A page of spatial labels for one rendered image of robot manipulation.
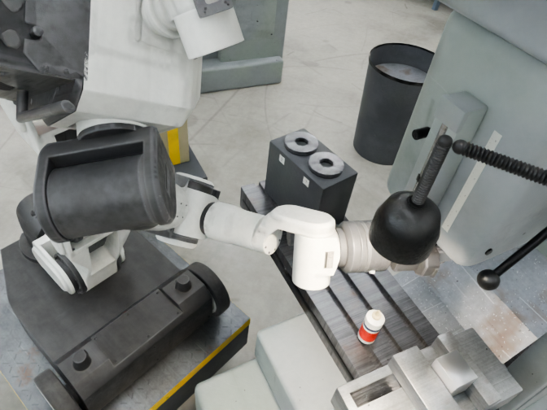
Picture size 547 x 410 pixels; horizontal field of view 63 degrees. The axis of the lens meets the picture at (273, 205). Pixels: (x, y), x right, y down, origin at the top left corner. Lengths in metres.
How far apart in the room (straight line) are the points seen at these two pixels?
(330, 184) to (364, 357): 0.40
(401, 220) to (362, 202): 2.21
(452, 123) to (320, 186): 0.57
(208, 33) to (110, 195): 0.21
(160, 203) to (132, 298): 0.98
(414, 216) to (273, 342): 0.71
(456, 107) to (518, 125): 0.07
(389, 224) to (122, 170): 0.31
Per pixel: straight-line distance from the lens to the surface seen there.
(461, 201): 0.64
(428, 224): 0.48
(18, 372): 1.67
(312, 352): 1.12
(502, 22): 0.52
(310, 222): 0.70
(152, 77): 0.58
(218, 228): 0.80
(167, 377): 1.55
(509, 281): 1.23
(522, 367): 1.40
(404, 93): 2.67
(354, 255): 0.73
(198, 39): 0.50
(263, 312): 2.12
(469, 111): 0.56
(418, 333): 1.13
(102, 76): 0.55
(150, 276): 1.54
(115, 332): 1.42
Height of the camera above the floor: 1.81
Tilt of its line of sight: 45 degrees down
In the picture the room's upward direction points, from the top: 8 degrees clockwise
